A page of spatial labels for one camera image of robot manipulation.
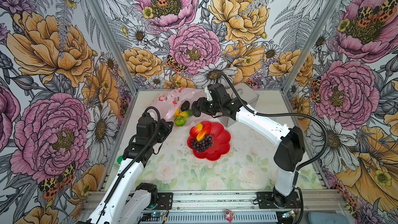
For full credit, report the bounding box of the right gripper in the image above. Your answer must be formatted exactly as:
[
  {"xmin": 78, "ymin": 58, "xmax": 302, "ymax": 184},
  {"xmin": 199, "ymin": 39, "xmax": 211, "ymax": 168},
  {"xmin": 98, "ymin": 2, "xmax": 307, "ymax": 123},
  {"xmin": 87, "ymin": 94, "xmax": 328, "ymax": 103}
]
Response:
[{"xmin": 192, "ymin": 97, "xmax": 222, "ymax": 117}]

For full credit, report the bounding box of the green orange papaya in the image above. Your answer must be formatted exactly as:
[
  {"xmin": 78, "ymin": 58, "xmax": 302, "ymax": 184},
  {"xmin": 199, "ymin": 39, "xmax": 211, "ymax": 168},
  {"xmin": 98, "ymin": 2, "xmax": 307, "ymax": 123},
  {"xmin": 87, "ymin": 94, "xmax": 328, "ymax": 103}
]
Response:
[{"xmin": 178, "ymin": 110, "xmax": 193, "ymax": 119}]

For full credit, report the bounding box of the green apple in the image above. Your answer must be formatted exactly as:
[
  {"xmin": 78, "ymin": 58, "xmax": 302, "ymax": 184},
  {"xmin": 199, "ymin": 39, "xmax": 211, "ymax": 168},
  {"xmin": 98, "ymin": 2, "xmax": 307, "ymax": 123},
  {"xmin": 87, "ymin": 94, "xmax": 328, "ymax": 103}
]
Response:
[{"xmin": 174, "ymin": 116, "xmax": 186, "ymax": 127}]

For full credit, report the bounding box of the red orange mango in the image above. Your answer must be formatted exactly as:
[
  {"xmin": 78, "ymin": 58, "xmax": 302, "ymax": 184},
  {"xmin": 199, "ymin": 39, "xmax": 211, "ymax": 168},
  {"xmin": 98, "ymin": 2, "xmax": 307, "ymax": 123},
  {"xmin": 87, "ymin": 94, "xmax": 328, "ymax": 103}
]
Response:
[{"xmin": 196, "ymin": 124, "xmax": 211, "ymax": 142}]

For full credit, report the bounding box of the red yellow peach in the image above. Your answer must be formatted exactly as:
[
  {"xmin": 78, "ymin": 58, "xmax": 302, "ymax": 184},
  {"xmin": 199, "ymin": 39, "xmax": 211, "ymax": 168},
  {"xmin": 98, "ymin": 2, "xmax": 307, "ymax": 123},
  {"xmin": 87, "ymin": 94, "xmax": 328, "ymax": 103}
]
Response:
[{"xmin": 190, "ymin": 123, "xmax": 203, "ymax": 138}]

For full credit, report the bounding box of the pink plastic bag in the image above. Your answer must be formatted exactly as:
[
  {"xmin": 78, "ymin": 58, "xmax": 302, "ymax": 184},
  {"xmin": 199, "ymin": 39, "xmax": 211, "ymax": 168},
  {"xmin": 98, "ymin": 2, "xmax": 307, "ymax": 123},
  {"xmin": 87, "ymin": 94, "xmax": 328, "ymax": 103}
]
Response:
[{"xmin": 149, "ymin": 88, "xmax": 206, "ymax": 121}]

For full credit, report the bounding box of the dark grape bunch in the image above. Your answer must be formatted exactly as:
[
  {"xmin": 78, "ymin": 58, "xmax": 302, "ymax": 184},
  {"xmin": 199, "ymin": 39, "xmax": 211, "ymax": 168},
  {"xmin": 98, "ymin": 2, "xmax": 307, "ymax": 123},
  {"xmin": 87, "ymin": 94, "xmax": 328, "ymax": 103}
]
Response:
[{"xmin": 189, "ymin": 134, "xmax": 214, "ymax": 152}]

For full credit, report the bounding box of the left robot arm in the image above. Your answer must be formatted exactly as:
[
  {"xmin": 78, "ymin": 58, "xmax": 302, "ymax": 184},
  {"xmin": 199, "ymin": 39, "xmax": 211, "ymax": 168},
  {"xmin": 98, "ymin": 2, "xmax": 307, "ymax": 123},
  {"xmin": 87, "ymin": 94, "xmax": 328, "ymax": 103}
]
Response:
[{"xmin": 78, "ymin": 107, "xmax": 174, "ymax": 224}]

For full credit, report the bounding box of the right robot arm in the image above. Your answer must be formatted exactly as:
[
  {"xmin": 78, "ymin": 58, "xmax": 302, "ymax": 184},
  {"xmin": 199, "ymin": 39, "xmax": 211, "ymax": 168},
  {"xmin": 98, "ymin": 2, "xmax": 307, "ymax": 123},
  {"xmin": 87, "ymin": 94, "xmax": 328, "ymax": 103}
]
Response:
[{"xmin": 192, "ymin": 83, "xmax": 305, "ymax": 208}]

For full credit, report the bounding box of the red flower-shaped plate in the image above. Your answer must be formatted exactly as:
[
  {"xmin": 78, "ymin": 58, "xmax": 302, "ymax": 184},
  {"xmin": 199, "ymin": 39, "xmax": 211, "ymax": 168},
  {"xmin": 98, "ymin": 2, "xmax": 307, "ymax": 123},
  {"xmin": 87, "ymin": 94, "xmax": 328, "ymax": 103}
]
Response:
[{"xmin": 187, "ymin": 121, "xmax": 231, "ymax": 161}]

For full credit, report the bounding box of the green capped white bottle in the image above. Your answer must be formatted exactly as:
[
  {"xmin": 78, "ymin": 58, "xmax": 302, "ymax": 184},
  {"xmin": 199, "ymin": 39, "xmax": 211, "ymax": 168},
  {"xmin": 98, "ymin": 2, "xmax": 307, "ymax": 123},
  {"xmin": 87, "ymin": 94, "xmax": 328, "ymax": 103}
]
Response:
[{"xmin": 117, "ymin": 156, "xmax": 123, "ymax": 164}]

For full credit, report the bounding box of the silver metal case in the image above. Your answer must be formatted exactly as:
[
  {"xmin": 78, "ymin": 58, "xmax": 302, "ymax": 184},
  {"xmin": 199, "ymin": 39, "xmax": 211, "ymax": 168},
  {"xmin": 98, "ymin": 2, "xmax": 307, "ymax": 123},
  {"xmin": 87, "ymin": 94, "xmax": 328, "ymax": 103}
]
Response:
[{"xmin": 217, "ymin": 83, "xmax": 260, "ymax": 128}]

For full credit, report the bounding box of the green circuit board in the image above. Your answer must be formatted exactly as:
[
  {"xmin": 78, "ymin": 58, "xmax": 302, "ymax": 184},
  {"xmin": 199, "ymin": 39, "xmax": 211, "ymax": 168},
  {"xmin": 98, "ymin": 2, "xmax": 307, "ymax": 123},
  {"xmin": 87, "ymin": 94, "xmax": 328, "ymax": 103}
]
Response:
[{"xmin": 142, "ymin": 212, "xmax": 167, "ymax": 222}]

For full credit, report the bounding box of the small pink red object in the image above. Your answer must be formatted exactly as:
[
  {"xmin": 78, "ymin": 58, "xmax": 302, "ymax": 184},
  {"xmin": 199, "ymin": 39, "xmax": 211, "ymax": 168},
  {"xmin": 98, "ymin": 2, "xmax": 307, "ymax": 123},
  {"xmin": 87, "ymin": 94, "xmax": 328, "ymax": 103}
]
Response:
[{"xmin": 224, "ymin": 209, "xmax": 235, "ymax": 223}]

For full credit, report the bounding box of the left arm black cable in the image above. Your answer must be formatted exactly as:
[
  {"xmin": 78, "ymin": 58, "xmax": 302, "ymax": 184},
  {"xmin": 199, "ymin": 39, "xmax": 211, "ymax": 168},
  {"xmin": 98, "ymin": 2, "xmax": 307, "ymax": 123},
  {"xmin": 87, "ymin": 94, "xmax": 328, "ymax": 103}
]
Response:
[{"xmin": 93, "ymin": 106, "xmax": 161, "ymax": 222}]

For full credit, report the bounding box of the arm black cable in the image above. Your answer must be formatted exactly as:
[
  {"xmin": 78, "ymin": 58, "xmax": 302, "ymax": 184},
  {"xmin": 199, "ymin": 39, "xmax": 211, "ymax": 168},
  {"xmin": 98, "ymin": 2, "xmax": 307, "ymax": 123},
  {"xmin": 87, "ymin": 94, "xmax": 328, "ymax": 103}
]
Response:
[
  {"xmin": 93, "ymin": 106, "xmax": 161, "ymax": 222},
  {"xmin": 219, "ymin": 72, "xmax": 329, "ymax": 224}
]

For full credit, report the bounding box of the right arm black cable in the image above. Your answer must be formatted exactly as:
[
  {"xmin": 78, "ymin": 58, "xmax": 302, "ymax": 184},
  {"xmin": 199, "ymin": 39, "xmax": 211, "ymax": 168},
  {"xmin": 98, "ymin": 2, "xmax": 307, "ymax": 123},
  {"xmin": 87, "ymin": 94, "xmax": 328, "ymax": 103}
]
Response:
[{"xmin": 219, "ymin": 72, "xmax": 329, "ymax": 224}]

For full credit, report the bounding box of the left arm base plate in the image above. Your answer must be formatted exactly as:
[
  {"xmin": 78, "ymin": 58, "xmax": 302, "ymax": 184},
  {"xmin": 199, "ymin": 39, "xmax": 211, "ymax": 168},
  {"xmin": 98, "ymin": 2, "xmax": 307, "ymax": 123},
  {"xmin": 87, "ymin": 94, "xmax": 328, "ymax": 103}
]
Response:
[{"xmin": 146, "ymin": 192, "xmax": 174, "ymax": 210}]

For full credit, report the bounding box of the white perforated cable duct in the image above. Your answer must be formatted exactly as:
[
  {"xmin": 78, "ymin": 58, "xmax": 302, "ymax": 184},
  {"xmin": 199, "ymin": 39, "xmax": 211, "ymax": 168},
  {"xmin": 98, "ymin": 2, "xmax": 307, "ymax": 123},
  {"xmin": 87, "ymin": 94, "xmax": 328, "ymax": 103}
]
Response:
[{"xmin": 130, "ymin": 212, "xmax": 279, "ymax": 224}]

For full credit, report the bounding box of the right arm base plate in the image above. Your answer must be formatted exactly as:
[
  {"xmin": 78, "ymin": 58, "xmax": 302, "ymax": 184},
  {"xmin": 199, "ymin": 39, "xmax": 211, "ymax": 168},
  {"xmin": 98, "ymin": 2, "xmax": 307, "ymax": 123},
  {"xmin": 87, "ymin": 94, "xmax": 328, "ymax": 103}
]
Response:
[{"xmin": 253, "ymin": 191, "xmax": 301, "ymax": 209}]

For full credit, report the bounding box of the aluminium front rail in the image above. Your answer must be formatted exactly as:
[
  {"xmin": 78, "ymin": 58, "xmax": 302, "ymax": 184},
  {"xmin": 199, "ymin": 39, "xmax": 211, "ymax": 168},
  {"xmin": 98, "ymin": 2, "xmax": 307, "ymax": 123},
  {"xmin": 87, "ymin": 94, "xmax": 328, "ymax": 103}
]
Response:
[{"xmin": 118, "ymin": 189, "xmax": 346, "ymax": 214}]

